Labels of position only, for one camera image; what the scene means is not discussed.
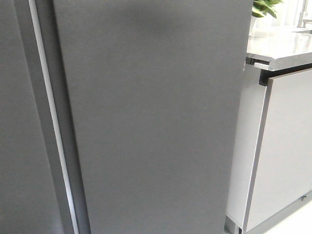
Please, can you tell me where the dark grey fridge door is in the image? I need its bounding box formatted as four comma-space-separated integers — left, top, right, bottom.
54, 0, 253, 234
0, 0, 64, 234

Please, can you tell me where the green potted plant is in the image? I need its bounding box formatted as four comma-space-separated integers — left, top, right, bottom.
252, 0, 283, 19

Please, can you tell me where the speckled grey countertop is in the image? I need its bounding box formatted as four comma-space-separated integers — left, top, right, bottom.
246, 28, 312, 71

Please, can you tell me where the light grey cabinet door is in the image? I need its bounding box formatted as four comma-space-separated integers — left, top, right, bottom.
243, 69, 312, 232

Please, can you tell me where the grey cabinet side panel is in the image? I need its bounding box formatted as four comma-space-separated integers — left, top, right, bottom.
226, 64, 266, 227

